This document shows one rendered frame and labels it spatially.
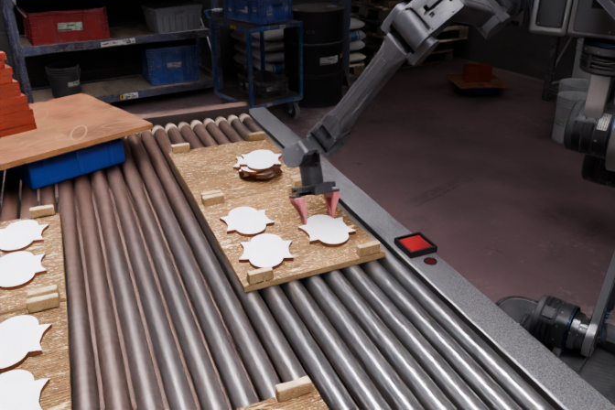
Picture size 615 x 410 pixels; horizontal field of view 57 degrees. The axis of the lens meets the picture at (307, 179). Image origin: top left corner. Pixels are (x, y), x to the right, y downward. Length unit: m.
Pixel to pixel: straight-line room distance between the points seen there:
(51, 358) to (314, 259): 0.57
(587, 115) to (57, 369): 1.36
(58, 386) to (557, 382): 0.86
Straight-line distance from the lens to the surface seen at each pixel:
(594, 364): 2.29
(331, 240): 1.37
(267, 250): 1.33
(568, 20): 1.62
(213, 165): 1.82
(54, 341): 1.19
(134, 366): 1.12
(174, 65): 5.77
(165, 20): 5.65
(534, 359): 1.17
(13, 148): 1.85
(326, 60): 5.29
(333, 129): 1.36
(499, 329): 1.21
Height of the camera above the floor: 1.66
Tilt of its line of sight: 25 degrees down
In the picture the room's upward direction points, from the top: straight up
